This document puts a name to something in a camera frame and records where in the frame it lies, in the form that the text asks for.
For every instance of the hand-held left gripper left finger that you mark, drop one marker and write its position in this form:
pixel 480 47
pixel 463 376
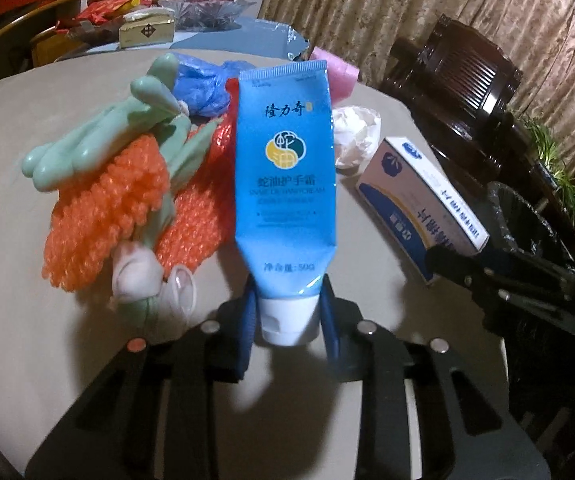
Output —
pixel 247 321

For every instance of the pink plastic bag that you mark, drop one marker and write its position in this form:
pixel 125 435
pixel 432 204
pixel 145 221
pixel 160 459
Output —
pixel 337 72

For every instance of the trash bin with black bag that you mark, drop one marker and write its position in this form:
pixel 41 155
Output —
pixel 527 210

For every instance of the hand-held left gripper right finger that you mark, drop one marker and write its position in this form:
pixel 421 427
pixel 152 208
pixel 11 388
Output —
pixel 330 331

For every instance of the blue tablecloth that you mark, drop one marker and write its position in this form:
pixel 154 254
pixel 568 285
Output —
pixel 247 32

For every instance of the clear plastic cap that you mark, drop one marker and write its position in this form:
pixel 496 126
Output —
pixel 182 290

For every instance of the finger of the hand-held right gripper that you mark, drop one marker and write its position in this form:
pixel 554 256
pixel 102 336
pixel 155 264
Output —
pixel 447 262
pixel 537 262

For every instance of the potted green plant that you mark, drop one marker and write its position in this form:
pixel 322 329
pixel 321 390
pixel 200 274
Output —
pixel 550 150

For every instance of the blue and white carton box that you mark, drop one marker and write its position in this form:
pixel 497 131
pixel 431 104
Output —
pixel 417 200

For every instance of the blue plastic bag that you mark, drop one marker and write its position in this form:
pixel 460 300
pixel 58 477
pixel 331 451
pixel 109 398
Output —
pixel 200 85

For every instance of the glass bowl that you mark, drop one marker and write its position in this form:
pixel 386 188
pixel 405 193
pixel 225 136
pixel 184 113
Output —
pixel 207 10

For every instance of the gold box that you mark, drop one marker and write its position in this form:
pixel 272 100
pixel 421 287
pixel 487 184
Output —
pixel 147 30

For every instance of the blue hand cream tube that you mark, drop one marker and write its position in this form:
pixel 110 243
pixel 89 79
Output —
pixel 282 185

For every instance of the orange foam fruit net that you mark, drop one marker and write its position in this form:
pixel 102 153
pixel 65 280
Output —
pixel 197 220
pixel 107 195

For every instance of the pile of red snack packets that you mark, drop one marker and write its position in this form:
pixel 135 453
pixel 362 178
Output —
pixel 112 7

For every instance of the dark wooden armchair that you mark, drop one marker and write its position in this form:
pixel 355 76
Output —
pixel 457 70

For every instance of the white crumpled tissue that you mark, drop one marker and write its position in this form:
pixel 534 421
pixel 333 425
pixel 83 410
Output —
pixel 355 135

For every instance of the green rubber glove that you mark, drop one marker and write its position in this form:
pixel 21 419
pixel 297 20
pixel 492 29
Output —
pixel 155 85
pixel 97 135

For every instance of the brown wooden furniture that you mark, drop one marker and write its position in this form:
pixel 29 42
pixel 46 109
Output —
pixel 2 45

